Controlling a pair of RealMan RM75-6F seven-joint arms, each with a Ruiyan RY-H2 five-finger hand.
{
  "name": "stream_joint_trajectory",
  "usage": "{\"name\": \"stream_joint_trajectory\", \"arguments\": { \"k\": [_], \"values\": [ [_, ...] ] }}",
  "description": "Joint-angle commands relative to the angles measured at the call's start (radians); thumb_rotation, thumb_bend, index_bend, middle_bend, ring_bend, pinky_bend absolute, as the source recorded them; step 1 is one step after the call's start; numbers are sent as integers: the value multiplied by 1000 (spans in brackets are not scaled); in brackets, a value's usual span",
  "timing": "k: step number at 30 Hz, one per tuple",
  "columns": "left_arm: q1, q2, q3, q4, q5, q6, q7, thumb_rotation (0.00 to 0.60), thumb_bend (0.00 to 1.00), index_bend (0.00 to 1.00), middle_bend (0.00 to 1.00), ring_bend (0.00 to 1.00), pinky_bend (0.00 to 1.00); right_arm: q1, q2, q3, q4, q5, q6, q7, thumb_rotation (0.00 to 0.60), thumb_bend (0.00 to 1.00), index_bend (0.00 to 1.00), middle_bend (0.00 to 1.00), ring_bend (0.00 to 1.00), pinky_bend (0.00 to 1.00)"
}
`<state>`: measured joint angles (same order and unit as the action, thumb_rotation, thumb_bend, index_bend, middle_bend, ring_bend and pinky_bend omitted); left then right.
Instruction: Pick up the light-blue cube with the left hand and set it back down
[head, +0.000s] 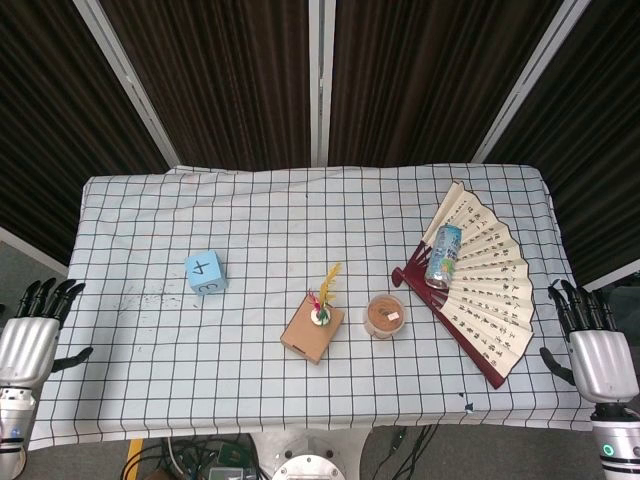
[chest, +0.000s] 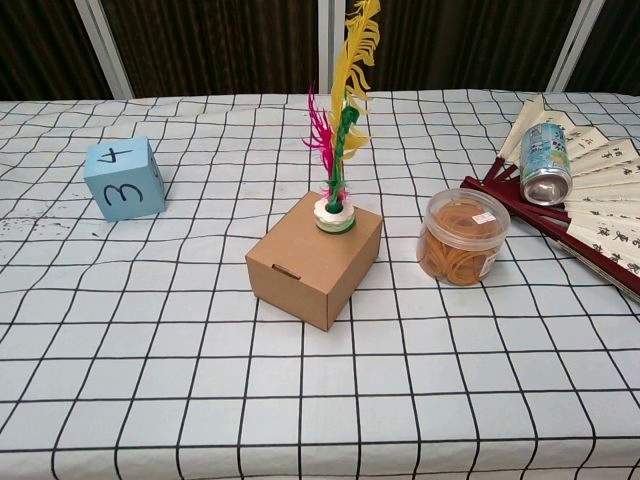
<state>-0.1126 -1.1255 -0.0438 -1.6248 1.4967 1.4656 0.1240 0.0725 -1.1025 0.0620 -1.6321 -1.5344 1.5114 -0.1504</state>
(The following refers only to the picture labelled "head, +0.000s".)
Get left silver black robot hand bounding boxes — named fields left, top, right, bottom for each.
left=0, top=278, right=94, bottom=389

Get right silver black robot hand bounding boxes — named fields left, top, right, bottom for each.
left=539, top=279, right=637, bottom=404

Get light blue numbered cube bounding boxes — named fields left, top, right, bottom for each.
left=184, top=250, right=230, bottom=297

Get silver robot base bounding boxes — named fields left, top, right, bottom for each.
left=248, top=430, right=372, bottom=480

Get calligraphy paper folding fan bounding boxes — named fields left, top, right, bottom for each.
left=392, top=180, right=535, bottom=390

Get light blue drink can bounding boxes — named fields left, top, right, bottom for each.
left=424, top=224, right=463, bottom=289

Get round clear container brown contents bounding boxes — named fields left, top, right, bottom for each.
left=363, top=293, right=406, bottom=340

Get feathered shuttlecock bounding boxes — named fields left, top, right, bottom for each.
left=307, top=261, right=344, bottom=327

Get white black grid tablecloth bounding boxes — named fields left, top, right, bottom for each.
left=28, top=161, right=596, bottom=451

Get brown cardboard box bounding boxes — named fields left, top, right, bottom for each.
left=279, top=293, right=346, bottom=365

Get cable tangle on floor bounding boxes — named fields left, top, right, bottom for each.
left=122, top=433, right=261, bottom=480

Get white frame partition panel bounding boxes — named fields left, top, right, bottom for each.
left=308, top=0, right=591, bottom=166
left=472, top=0, right=640, bottom=291
left=72, top=0, right=331, bottom=174
left=0, top=0, right=176, bottom=266

